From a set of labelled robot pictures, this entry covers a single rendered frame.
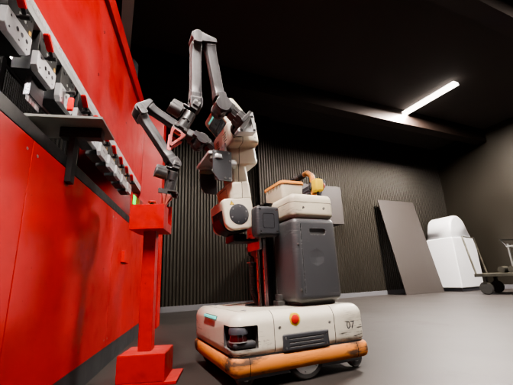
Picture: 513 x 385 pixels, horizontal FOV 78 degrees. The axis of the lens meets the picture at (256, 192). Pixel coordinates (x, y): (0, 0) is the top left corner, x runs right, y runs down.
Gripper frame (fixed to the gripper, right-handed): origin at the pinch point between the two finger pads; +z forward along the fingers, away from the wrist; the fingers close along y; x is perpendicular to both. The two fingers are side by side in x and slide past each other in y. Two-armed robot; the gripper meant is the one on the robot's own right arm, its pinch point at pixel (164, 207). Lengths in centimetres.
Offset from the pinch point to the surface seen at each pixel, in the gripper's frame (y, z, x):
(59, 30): 51, -57, 49
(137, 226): 6.4, 14.3, 16.2
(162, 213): -3.7, 5.9, 16.4
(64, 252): 20, 31, 47
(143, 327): -7, 58, 10
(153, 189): 52, -42, -163
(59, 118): 30, -14, 60
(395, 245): -367, -87, -440
